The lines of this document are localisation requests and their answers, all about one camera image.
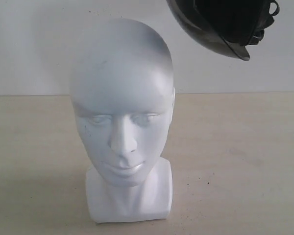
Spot black helmet with tinted visor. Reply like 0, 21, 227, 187
167, 0, 280, 61

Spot white mannequin head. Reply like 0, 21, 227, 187
70, 19, 175, 223

